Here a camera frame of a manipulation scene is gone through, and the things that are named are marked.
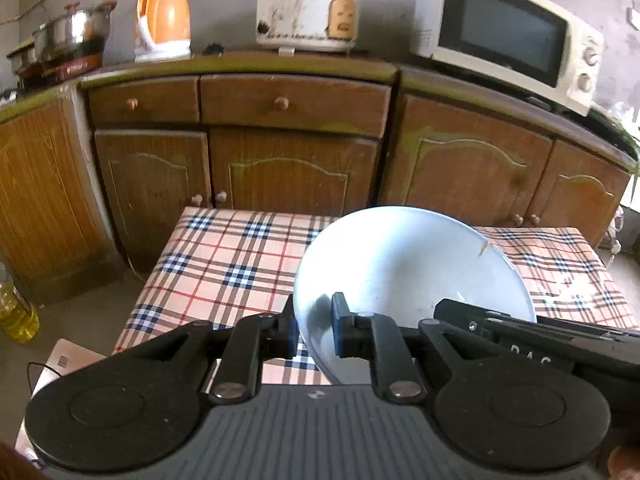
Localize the wooden single-door cabinet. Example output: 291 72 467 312
0 92 123 306

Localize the wide wooden drawer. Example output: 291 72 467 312
200 74 392 138

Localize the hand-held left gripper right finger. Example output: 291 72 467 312
331 291 501 405

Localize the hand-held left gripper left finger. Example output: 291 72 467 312
116 292 301 406

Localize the plaid tablecloth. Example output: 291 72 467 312
112 207 631 386

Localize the orange electric kettle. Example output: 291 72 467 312
134 0 192 63

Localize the yellow cooking oil bottle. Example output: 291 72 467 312
0 262 41 345

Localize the wooden cabinet with drawers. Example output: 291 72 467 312
80 57 398 273

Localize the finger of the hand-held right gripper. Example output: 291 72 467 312
434 299 503 346

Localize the green onion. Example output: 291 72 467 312
617 115 640 171

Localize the white bowl green print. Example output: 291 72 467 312
293 207 538 386

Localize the black flat tray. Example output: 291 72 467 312
587 105 640 161

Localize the white rice cooker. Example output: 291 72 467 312
246 0 367 55

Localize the induction cooker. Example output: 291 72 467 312
17 52 106 88

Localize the small wooden drawer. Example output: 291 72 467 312
87 76 201 125

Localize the wooden double-door cabinet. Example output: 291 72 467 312
380 67 638 248

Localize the cardboard box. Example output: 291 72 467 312
14 338 118 461

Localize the small steel pot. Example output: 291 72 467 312
6 40 41 78

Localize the white microwave oven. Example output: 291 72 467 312
410 0 606 117

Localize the steel pot with lid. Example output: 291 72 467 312
32 1 117 63

